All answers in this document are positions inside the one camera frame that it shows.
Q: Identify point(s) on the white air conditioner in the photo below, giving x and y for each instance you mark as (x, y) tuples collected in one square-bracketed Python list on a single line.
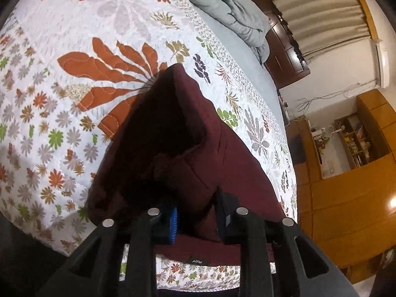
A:
[(383, 59)]

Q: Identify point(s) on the floral white quilt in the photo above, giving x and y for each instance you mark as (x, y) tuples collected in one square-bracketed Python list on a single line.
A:
[(71, 71)]

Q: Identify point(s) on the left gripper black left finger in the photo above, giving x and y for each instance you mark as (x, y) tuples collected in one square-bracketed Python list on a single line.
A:
[(117, 259)]

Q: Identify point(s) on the dark wooden headboard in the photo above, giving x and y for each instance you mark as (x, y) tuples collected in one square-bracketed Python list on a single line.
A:
[(285, 63)]

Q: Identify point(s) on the wooden wardrobe shelf unit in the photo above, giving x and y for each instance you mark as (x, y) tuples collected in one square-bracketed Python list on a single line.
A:
[(351, 216)]

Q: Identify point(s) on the grey blue blanket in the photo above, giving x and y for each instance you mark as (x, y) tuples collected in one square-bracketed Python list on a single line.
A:
[(244, 18)]

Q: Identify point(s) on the beige pleated curtain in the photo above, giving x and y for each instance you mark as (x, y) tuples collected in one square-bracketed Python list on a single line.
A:
[(319, 26)]

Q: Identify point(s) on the light blue bed sheet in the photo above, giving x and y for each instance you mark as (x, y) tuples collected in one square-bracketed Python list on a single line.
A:
[(246, 60)]

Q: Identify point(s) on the maroon pants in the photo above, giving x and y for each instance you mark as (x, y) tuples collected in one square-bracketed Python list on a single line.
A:
[(173, 150)]

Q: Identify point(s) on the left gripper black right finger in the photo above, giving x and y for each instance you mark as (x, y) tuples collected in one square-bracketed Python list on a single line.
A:
[(276, 258)]

